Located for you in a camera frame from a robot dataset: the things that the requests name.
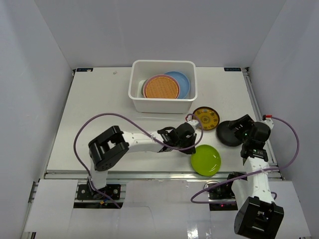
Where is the black round plate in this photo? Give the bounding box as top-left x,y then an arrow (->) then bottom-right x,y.
216,120 -> 242,147

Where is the lime green round plate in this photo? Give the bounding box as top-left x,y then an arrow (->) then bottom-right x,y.
190,144 -> 221,176

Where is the blue round plate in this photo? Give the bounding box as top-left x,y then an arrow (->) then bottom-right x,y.
165,71 -> 190,99

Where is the orange woven round plate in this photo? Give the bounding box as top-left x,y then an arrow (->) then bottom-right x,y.
145,76 -> 180,99

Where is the teal rectangular divided plate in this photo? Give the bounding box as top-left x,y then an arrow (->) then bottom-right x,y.
137,80 -> 145,98

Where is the pink round plate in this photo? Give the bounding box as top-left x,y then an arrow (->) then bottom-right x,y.
142,74 -> 181,100

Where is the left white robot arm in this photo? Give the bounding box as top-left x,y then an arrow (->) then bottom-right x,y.
88,119 -> 200,199

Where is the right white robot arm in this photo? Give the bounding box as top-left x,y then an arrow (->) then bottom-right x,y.
225,115 -> 284,239

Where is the white plastic bin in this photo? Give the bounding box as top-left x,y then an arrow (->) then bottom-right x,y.
128,60 -> 198,114

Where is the brown gold patterned plate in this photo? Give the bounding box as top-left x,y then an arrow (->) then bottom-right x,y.
193,107 -> 220,131

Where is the right blue corner label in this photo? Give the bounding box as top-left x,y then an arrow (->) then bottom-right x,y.
224,67 -> 242,72

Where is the blue corner label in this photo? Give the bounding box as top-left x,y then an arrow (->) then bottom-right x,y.
224,67 -> 242,72
76,68 -> 94,72

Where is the left blue corner label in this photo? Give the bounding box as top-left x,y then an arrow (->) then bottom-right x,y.
76,68 -> 94,72

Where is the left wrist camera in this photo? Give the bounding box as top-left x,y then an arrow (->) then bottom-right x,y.
185,114 -> 200,129

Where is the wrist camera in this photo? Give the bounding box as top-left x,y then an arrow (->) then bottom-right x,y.
185,114 -> 200,129
262,115 -> 274,130

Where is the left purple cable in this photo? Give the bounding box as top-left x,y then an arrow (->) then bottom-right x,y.
73,113 -> 204,209

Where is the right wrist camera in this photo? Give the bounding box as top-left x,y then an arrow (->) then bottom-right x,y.
262,115 -> 274,130

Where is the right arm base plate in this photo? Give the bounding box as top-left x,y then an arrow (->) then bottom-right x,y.
207,184 -> 238,212

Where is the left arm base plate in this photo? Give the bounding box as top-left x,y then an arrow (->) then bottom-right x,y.
74,182 -> 123,209

